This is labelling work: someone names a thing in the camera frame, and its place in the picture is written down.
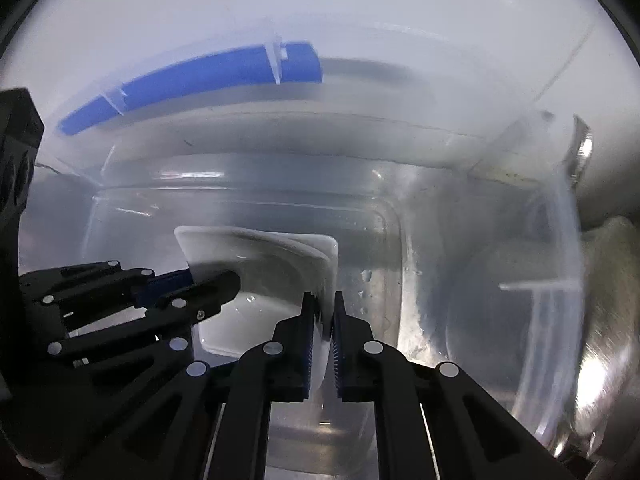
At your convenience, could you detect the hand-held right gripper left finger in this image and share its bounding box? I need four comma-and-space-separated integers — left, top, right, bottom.
75, 291, 321, 480

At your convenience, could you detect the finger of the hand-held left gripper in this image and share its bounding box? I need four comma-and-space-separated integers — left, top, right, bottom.
20, 259, 194, 319
46, 270, 242, 367

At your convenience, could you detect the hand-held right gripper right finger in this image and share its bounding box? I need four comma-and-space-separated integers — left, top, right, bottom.
330, 291, 576, 480

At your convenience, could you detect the white square dish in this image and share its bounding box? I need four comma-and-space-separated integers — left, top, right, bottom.
173, 226, 340, 397

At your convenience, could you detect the clear plastic container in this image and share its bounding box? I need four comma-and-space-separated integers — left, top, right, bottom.
52, 12, 590, 480

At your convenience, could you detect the blue plastic strip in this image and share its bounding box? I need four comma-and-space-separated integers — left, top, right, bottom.
57, 40, 325, 137

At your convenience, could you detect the white cloth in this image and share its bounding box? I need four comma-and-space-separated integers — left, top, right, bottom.
582, 215, 640, 311

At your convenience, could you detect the shiny metal object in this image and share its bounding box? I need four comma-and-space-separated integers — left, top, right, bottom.
567, 114, 595, 184

